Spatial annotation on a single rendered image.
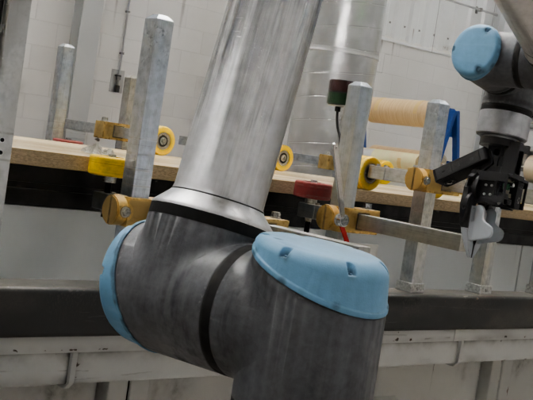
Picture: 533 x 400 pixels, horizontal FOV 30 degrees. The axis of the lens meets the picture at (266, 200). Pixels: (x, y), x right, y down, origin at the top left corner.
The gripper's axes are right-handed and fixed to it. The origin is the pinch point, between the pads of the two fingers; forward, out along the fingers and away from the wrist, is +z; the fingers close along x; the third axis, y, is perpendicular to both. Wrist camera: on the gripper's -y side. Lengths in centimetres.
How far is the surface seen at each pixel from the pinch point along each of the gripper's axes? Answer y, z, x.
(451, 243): -5.9, -0.9, 3.4
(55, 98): -140, -22, -1
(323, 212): -33.2, -2.3, -2.3
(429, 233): -11.3, -1.9, 3.6
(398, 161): -463, -103, 566
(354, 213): -29.8, -3.4, 3.3
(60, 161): -54, 0, -51
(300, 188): -45.1, -6.8, 2.3
